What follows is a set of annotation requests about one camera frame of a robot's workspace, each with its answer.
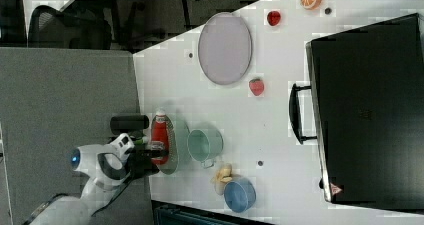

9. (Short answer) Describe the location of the red ketchup bottle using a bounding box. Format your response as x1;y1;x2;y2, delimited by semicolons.
151;109;169;165

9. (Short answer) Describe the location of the green perforated strainer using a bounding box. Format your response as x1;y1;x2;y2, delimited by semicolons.
159;113;191;175

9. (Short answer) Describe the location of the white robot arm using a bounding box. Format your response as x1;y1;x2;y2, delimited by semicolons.
22;133;168;225

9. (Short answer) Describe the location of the red toy apple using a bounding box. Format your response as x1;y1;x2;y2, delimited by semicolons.
267;11;281;26

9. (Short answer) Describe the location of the grey round plate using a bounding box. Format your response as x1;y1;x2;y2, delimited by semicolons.
198;12;252;85

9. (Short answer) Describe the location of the black cylinder container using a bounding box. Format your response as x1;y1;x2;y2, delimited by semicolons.
110;115;150;135

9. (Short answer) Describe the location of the black office chair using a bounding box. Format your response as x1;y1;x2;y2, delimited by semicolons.
27;5;112;50

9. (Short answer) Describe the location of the toy strawberry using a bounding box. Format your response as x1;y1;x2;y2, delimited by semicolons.
249;78;265;96

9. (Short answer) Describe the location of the peeled toy banana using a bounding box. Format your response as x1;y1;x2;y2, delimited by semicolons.
210;164;232;196

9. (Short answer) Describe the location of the blue bowl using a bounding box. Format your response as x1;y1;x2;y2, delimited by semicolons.
224;177;256;213

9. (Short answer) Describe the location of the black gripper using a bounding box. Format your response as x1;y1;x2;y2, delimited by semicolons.
128;146;168;177

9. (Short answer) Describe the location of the green metal cup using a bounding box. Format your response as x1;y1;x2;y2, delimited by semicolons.
187;126;223;169

